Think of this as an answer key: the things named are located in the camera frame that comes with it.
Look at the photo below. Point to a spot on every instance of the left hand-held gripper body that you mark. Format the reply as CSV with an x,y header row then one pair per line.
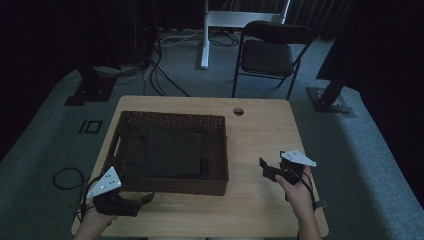
x,y
116,205

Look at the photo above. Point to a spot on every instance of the dark curtain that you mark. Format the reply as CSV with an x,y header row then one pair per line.
x,y
320,16

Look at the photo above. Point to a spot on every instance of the person's left hand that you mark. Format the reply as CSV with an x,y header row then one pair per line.
x,y
95,221

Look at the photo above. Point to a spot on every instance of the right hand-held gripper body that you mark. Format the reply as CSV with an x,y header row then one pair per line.
x,y
293,170

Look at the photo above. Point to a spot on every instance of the black slanted stand with base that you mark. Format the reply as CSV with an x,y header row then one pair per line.
x,y
328,100

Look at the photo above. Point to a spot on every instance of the dark cloth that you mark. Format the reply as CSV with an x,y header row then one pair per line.
x,y
175,153

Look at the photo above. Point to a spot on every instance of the black equipment tower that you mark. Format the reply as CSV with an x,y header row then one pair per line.
x,y
146,30

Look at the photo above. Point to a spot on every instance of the brown wicker basket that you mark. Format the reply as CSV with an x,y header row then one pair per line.
x,y
130,123

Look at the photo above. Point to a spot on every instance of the black folding chair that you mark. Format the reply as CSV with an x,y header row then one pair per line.
x,y
266,56

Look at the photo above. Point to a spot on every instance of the person's right hand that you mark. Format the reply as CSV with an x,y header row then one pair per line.
x,y
300,196

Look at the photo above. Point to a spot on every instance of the white metal desk frame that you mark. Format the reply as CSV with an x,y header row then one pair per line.
x,y
230,18

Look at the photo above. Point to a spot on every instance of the black stand with square base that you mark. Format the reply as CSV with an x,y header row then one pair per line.
x,y
91,90

